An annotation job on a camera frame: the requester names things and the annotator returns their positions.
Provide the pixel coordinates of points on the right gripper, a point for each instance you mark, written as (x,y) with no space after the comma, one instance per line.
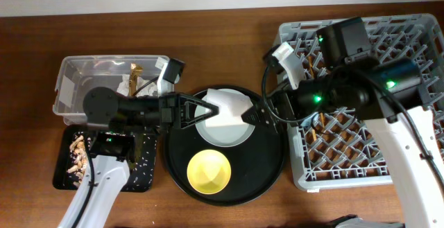
(285,97)

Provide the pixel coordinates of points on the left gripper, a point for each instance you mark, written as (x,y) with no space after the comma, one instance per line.
(173,111)

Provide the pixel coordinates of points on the grey plate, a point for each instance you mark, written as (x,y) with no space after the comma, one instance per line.
(226,136)

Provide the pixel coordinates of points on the yellow bowl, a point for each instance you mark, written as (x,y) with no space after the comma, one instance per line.
(209,172)

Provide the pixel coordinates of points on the wooden chopstick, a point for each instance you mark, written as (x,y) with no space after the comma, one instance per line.
(312,70)
(314,130)

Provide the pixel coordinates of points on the food scraps and rice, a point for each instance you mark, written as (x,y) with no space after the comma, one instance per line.
(78,155)

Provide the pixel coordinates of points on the white napkin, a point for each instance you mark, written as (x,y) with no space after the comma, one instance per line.
(149,90)

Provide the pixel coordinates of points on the pink cup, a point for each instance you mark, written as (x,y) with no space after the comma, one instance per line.
(231,107)

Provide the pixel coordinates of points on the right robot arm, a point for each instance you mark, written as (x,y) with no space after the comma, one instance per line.
(390,99)

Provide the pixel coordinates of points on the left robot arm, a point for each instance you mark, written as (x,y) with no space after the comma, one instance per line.
(120,141)

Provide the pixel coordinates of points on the grey dishwasher rack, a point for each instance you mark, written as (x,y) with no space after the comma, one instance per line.
(346,155)

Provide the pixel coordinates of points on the clear plastic bin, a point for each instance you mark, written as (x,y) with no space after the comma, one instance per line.
(79,74)

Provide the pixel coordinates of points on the round black serving tray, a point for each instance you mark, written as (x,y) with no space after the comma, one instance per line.
(256,164)

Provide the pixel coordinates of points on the black rectangular tray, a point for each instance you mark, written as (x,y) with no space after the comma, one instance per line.
(62,155)

